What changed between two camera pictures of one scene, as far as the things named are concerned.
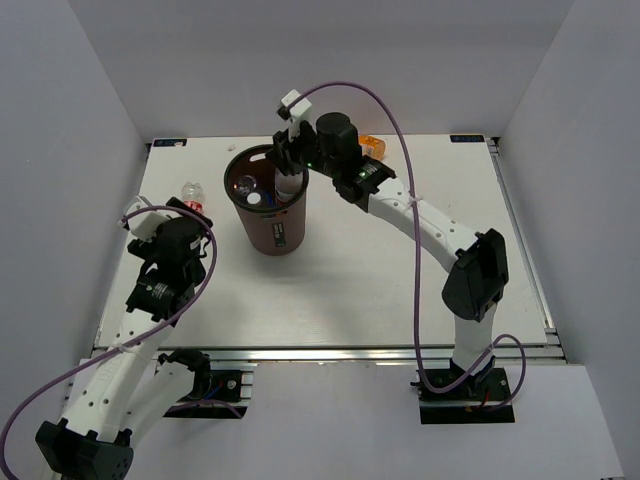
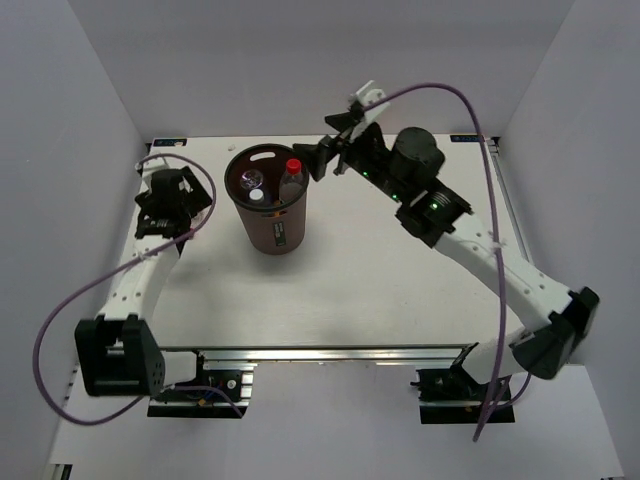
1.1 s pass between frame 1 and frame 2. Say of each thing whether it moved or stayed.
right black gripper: moved
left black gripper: moved
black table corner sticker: stayed
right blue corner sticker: stayed
